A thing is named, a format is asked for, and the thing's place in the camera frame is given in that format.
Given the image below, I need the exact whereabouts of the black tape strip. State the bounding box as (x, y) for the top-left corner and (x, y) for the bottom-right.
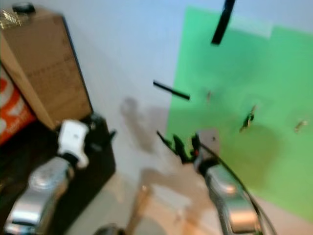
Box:
(156, 130), (176, 150)
(211, 0), (236, 46)
(153, 80), (191, 101)

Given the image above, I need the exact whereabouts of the brown cardboard box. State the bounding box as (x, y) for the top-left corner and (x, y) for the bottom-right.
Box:
(0, 7), (94, 131)

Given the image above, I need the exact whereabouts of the orange and white bag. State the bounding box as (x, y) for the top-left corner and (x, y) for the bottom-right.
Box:
(0, 66), (38, 145)

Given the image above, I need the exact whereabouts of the silver metal carabiner keyring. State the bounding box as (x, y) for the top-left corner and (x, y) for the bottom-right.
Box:
(0, 11), (26, 29)

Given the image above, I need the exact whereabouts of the black tape roll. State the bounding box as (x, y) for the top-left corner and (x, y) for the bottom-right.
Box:
(12, 2), (36, 15)

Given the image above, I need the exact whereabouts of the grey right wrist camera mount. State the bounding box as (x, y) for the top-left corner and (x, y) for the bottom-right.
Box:
(198, 129), (221, 158)

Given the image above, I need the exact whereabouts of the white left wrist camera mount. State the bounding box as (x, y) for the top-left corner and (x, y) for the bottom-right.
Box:
(57, 119), (90, 168)

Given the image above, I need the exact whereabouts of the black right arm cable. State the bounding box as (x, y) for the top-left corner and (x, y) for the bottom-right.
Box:
(211, 151), (277, 235)

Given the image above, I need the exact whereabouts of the green wall sheet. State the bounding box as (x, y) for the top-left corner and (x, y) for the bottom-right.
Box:
(166, 6), (313, 224)

